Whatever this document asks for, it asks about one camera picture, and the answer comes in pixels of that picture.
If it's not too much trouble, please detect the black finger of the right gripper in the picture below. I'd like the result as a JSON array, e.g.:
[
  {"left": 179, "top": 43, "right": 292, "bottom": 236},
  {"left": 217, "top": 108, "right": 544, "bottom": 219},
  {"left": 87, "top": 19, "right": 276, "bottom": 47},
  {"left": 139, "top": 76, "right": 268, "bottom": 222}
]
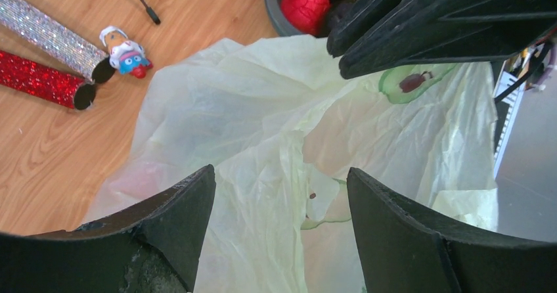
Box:
[{"left": 339, "top": 0, "right": 556, "bottom": 79}]

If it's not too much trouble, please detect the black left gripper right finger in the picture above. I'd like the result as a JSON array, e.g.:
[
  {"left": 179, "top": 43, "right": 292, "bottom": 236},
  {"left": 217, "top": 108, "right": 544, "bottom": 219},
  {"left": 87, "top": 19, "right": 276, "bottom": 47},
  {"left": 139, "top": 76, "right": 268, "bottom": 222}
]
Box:
[{"left": 347, "top": 168, "right": 556, "bottom": 292}]

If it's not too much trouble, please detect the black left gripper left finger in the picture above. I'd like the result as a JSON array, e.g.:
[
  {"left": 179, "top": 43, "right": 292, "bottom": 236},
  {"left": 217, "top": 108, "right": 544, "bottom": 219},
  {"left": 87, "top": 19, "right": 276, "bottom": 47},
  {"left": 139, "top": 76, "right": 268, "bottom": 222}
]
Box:
[{"left": 1, "top": 165, "right": 216, "bottom": 292}]

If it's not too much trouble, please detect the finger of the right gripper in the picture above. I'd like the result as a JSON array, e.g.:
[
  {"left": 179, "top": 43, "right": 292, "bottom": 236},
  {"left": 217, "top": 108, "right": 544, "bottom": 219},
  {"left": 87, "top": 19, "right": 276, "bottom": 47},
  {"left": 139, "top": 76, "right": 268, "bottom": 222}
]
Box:
[{"left": 326, "top": 0, "right": 402, "bottom": 57}]

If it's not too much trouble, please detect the pale green plastic bag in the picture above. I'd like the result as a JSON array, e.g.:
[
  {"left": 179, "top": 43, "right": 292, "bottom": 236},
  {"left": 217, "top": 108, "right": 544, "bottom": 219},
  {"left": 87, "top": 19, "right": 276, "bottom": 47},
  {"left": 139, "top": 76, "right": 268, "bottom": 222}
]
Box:
[{"left": 84, "top": 35, "right": 499, "bottom": 292}]

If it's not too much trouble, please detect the grey transparent fruit basket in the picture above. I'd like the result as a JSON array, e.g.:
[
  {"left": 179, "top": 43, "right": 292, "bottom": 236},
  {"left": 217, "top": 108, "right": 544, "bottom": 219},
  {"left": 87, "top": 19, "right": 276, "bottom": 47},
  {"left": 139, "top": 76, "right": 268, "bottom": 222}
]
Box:
[{"left": 264, "top": 0, "right": 302, "bottom": 37}]

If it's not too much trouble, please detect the red glitter microphone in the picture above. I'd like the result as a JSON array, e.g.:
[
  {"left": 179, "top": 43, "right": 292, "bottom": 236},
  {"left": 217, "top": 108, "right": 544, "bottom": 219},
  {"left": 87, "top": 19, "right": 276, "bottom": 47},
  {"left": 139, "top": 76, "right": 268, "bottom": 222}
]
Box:
[{"left": 1, "top": 51, "right": 97, "bottom": 110}]

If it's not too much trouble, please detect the small cartoon figurine toy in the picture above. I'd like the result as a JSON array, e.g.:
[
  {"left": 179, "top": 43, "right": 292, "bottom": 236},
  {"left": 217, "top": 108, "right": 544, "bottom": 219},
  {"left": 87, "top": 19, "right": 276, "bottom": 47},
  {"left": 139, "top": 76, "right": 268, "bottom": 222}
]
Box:
[{"left": 99, "top": 26, "right": 153, "bottom": 79}]

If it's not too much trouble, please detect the black tripod microphone stand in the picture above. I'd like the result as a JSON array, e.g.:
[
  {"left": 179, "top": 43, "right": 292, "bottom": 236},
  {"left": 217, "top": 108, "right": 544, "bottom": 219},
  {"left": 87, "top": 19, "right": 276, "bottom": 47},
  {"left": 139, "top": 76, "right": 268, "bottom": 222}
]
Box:
[{"left": 139, "top": 0, "right": 161, "bottom": 25}]

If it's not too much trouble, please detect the silver glitter microphone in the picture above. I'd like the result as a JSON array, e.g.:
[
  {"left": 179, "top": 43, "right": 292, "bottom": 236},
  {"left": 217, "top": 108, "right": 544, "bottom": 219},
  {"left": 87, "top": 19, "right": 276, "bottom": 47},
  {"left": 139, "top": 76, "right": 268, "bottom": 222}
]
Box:
[{"left": 1, "top": 0, "right": 116, "bottom": 84}]

